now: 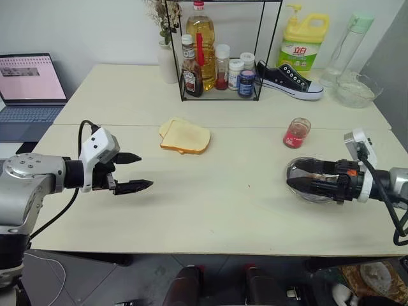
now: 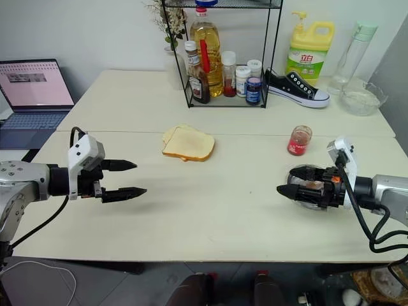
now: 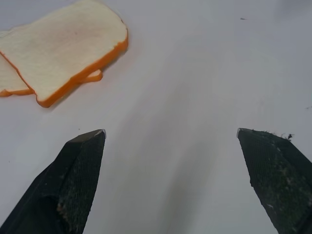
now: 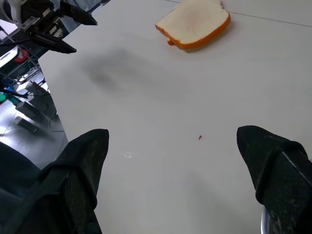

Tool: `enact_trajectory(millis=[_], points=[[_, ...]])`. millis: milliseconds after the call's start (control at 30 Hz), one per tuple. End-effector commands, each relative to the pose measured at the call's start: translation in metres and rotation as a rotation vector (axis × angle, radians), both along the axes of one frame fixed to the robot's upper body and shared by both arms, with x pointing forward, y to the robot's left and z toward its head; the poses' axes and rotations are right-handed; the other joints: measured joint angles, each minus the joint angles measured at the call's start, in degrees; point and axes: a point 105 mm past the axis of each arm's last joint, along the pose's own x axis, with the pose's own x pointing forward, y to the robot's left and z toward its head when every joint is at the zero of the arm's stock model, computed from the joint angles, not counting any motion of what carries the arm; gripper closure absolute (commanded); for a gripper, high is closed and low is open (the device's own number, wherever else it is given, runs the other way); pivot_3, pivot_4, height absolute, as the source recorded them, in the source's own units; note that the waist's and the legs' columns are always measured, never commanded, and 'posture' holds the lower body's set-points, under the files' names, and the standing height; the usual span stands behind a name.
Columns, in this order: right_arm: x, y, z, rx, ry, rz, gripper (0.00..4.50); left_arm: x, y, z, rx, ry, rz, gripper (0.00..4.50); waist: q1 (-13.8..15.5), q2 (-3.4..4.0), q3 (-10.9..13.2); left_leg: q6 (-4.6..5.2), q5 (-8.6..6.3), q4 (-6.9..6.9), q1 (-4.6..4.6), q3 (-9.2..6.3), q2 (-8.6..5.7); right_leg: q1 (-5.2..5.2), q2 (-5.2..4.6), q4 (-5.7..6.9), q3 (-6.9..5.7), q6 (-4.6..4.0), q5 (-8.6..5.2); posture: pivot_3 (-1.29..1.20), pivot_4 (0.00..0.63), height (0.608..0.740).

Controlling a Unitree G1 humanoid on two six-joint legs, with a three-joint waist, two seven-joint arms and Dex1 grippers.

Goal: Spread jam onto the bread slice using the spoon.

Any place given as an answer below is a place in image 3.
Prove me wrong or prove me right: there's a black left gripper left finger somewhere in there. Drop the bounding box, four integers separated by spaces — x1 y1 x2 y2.
0 129 107 234

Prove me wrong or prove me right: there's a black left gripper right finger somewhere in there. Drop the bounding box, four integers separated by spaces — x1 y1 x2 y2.
236 127 312 234

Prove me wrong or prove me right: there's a white bread slice orange crust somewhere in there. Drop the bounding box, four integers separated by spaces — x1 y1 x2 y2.
0 53 103 98
0 0 129 109

